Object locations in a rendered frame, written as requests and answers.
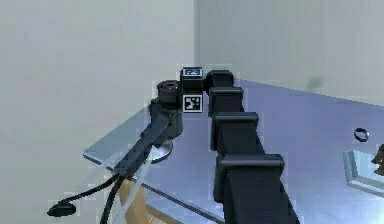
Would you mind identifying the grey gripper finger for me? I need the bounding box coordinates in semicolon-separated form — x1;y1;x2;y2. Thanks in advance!
99;177;126;224
47;172;122;218

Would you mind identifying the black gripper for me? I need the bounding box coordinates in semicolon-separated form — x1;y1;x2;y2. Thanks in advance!
114;79;184;178

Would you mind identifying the small grey round dish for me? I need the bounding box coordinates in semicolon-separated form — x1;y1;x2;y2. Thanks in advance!
150;139;175;165

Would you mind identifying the glass table with wooden legs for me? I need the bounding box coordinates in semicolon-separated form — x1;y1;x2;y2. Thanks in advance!
82;78;384;224

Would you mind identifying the pale blue glass tray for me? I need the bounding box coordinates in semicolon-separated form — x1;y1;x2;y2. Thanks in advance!
342;149;384;198

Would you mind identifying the small black ring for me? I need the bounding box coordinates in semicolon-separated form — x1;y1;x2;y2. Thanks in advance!
353;127;371;143

